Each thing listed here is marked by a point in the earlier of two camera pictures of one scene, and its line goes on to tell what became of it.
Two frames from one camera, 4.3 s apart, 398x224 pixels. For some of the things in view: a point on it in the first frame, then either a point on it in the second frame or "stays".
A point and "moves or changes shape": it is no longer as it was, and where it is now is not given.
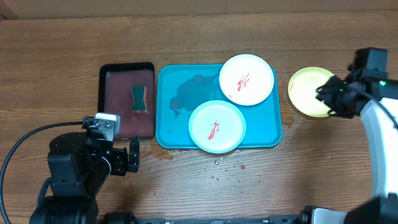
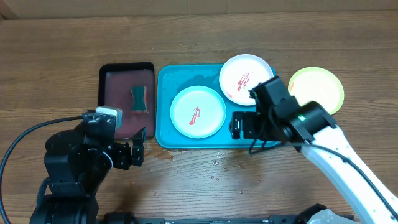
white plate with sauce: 246,79 stays
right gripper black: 326,95 to 250,120
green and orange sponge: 139,102 stays
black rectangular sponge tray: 128,89 stays
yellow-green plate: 301,89 stays
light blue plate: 217,126 moves or changes shape
